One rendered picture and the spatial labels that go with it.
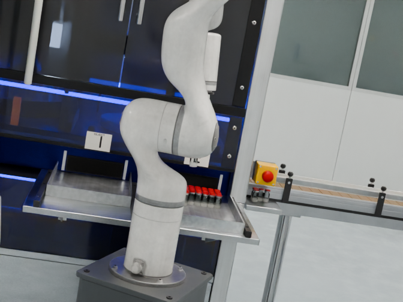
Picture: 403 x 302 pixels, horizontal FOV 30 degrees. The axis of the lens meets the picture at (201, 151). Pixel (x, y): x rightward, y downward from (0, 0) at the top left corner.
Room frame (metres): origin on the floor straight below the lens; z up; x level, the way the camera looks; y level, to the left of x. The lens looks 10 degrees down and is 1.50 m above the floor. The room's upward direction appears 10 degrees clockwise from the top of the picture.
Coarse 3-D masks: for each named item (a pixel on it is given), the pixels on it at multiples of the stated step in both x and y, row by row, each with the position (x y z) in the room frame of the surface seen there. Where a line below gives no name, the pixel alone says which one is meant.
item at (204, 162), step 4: (208, 156) 2.53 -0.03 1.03; (184, 160) 2.52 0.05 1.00; (188, 160) 2.52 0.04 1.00; (200, 160) 2.53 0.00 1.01; (204, 160) 2.53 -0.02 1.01; (208, 160) 2.53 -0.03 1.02; (188, 164) 2.52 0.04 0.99; (200, 164) 2.53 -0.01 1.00; (204, 164) 2.53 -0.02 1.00; (208, 164) 2.53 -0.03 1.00
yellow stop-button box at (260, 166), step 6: (258, 162) 2.58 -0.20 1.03; (264, 162) 2.59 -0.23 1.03; (270, 162) 2.62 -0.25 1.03; (258, 168) 2.55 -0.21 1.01; (264, 168) 2.55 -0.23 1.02; (270, 168) 2.56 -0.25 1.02; (276, 168) 2.56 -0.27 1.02; (252, 174) 2.62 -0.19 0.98; (258, 174) 2.55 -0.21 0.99; (276, 174) 2.56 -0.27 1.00; (258, 180) 2.55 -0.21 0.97
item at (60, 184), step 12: (60, 180) 2.41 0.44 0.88; (72, 180) 2.44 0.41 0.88; (84, 180) 2.47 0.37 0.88; (96, 180) 2.50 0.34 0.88; (108, 180) 2.53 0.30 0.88; (120, 180) 2.56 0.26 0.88; (48, 192) 2.21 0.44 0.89; (60, 192) 2.22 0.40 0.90; (72, 192) 2.22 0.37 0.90; (84, 192) 2.23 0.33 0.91; (96, 192) 2.23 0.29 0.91; (108, 192) 2.37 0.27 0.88; (120, 192) 2.40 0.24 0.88; (120, 204) 2.24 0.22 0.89
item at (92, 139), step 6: (90, 132) 2.48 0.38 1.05; (96, 132) 2.48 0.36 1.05; (90, 138) 2.48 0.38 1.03; (96, 138) 2.48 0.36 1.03; (102, 138) 2.49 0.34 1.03; (108, 138) 2.49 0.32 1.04; (90, 144) 2.48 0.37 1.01; (96, 144) 2.48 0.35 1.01; (102, 144) 2.49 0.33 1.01; (108, 144) 2.49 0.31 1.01; (102, 150) 2.49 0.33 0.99; (108, 150) 2.49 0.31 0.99
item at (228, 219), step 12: (228, 204) 2.49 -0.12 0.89; (192, 216) 2.15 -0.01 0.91; (204, 216) 2.29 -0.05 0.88; (216, 216) 2.32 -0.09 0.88; (228, 216) 2.34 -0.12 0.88; (240, 216) 2.25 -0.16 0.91; (204, 228) 2.16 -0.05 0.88; (216, 228) 2.16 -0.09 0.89; (228, 228) 2.17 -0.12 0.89; (240, 228) 2.17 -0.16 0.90
